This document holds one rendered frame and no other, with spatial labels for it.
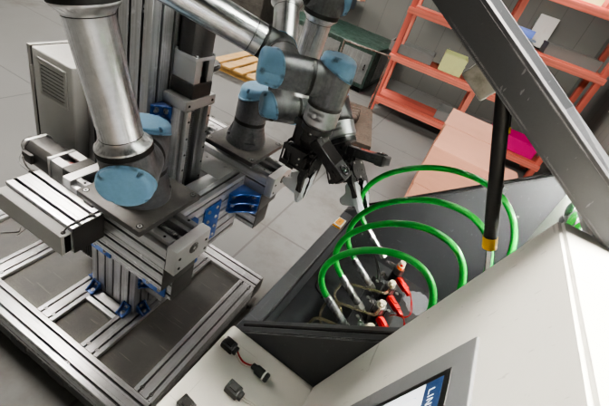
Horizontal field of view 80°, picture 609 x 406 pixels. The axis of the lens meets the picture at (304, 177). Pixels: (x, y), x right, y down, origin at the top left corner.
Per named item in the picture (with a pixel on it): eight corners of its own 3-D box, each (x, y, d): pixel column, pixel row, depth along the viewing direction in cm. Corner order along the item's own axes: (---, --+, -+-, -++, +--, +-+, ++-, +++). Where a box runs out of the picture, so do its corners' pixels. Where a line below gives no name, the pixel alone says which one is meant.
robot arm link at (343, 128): (358, 120, 99) (343, 118, 92) (362, 136, 99) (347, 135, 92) (334, 127, 103) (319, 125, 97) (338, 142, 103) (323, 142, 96)
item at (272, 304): (330, 240, 145) (343, 210, 137) (339, 246, 144) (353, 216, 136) (229, 355, 96) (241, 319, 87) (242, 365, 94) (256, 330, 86)
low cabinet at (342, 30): (386, 79, 718) (401, 43, 681) (360, 94, 583) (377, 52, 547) (310, 45, 761) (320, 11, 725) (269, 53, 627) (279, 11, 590)
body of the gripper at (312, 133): (294, 153, 91) (307, 111, 85) (322, 170, 88) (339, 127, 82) (276, 163, 85) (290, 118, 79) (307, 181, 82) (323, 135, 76)
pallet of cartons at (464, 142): (503, 216, 382) (553, 150, 339) (489, 293, 272) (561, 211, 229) (418, 170, 413) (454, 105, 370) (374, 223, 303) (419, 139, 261)
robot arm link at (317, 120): (346, 110, 80) (330, 118, 73) (339, 128, 82) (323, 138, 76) (317, 96, 82) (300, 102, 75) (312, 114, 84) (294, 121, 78)
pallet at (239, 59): (264, 95, 461) (266, 86, 454) (204, 66, 483) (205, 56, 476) (309, 78, 576) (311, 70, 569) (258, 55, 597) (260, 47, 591)
